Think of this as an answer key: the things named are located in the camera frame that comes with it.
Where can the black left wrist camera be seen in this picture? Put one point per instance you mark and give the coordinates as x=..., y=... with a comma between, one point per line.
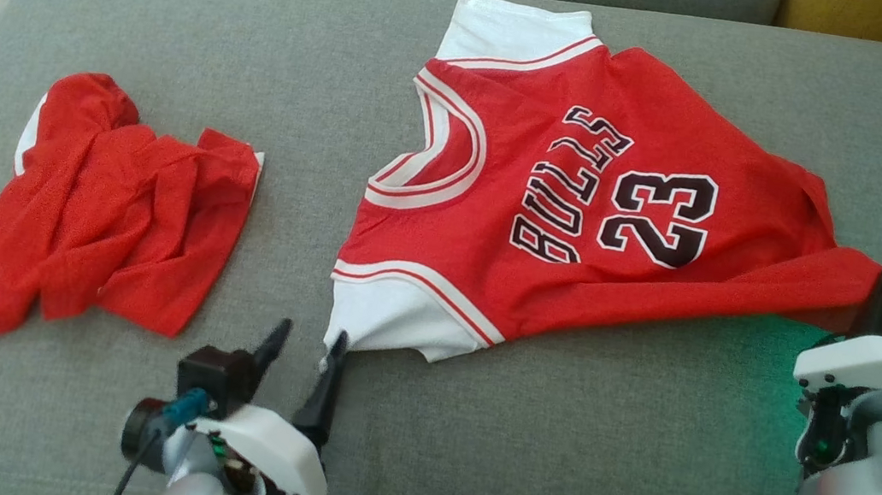
x=212, y=375

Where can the red shorts with white stripe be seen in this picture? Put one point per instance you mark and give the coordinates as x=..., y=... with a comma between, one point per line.
x=106, y=235

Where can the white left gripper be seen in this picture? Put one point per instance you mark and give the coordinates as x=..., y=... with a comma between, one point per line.
x=275, y=444

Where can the red Bulls 23 jersey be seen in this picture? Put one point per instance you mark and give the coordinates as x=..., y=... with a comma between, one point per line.
x=572, y=300

